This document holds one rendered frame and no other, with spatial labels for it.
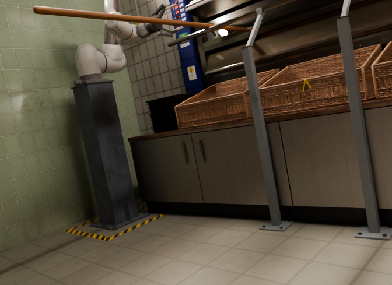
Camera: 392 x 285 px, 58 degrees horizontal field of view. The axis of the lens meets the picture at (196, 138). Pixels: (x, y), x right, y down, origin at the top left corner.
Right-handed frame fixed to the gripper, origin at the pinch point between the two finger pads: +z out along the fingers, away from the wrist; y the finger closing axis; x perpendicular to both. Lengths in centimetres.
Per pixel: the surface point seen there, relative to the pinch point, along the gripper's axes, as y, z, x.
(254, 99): 60, 34, 23
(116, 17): 5, -14, 51
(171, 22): 6.7, 0.4, 16.0
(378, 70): 64, 90, 34
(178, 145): 75, -25, -6
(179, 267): 124, -12, 65
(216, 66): 28, 2, -55
